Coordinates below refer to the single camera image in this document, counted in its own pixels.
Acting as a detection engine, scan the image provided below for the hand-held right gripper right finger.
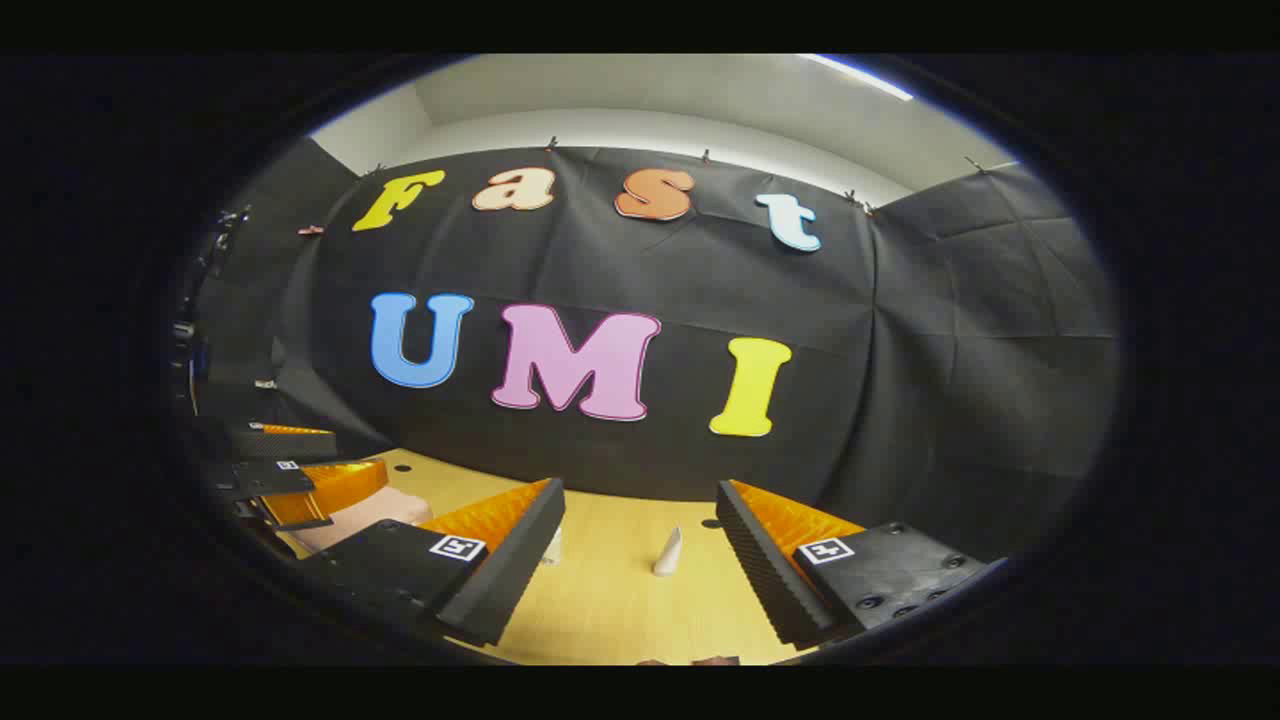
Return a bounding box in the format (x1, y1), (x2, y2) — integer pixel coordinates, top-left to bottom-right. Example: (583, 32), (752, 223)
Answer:
(715, 479), (989, 649)

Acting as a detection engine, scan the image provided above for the black backdrop cloth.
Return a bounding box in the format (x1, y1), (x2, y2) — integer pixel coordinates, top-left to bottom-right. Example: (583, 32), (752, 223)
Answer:
(190, 140), (1121, 561)

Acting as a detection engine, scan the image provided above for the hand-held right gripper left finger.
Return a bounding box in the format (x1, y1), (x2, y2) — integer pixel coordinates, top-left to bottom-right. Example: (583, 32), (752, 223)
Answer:
(298, 477), (567, 649)

